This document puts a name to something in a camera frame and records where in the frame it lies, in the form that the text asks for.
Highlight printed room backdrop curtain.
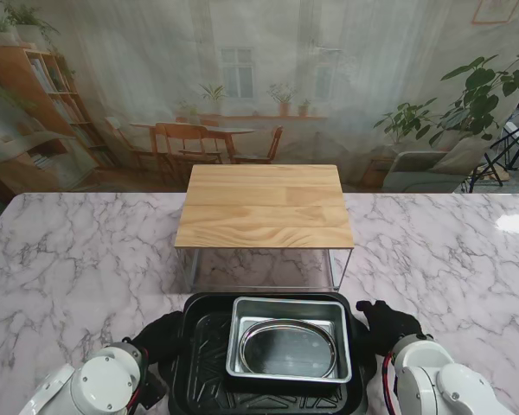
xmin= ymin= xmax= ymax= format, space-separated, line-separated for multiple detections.
xmin=0 ymin=0 xmax=519 ymax=195

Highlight oval stainless steel plate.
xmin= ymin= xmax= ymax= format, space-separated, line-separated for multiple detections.
xmin=240 ymin=318 xmax=335 ymax=375

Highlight wooden shelf with metal legs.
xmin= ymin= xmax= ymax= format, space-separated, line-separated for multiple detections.
xmin=173 ymin=163 xmax=356 ymax=291

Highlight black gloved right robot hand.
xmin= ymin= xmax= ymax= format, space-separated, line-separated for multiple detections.
xmin=355 ymin=300 xmax=433 ymax=355

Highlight red black arm cables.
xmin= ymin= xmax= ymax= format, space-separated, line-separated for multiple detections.
xmin=382 ymin=352 xmax=399 ymax=412
xmin=129 ymin=345 xmax=151 ymax=407

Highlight red black left arm cables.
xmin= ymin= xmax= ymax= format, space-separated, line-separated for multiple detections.
xmin=129 ymin=345 xmax=151 ymax=407

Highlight red black right arm cables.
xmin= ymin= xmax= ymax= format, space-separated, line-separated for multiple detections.
xmin=382 ymin=352 xmax=399 ymax=412

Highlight black patterned baking tray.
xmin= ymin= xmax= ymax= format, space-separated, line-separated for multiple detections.
xmin=166 ymin=291 xmax=373 ymax=415

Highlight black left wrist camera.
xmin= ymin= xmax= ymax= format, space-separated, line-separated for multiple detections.
xmin=140 ymin=369 xmax=168 ymax=407

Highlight silver rectangular baking tray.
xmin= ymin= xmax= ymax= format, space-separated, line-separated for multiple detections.
xmin=224 ymin=296 xmax=354 ymax=385

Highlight black tripod stand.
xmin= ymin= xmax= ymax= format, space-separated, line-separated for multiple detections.
xmin=466 ymin=114 xmax=519 ymax=194

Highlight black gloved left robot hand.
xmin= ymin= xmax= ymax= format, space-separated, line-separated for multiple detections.
xmin=131 ymin=311 xmax=185 ymax=367

